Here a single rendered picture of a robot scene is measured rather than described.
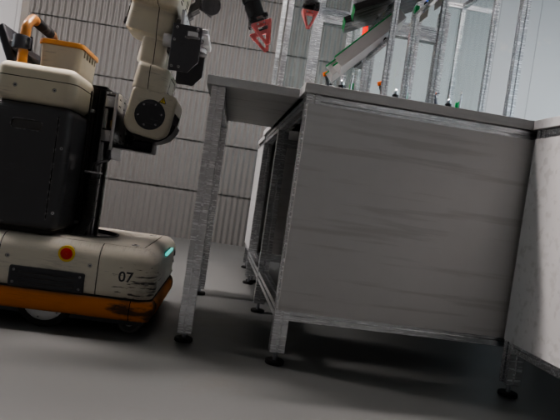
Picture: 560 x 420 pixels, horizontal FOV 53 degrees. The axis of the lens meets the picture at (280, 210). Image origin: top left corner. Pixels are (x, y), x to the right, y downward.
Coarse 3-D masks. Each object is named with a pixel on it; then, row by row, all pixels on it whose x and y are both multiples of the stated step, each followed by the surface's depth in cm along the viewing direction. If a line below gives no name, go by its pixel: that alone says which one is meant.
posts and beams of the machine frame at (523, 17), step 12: (528, 0) 315; (528, 12) 315; (420, 24) 327; (516, 36) 318; (516, 48) 316; (516, 60) 316; (516, 72) 317; (408, 84) 328; (516, 84) 316; (408, 96) 328; (516, 96) 316; (504, 108) 319
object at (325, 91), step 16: (304, 96) 175; (336, 96) 169; (352, 96) 169; (368, 96) 170; (384, 96) 170; (288, 112) 214; (432, 112) 172; (448, 112) 173; (464, 112) 174; (480, 112) 174; (272, 128) 273; (528, 128) 176
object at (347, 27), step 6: (408, 6) 213; (414, 6) 215; (390, 12) 214; (348, 18) 210; (366, 18) 213; (372, 18) 215; (342, 24) 218; (348, 24) 213; (354, 24) 216; (360, 24) 218; (366, 24) 220; (342, 30) 222; (348, 30) 221
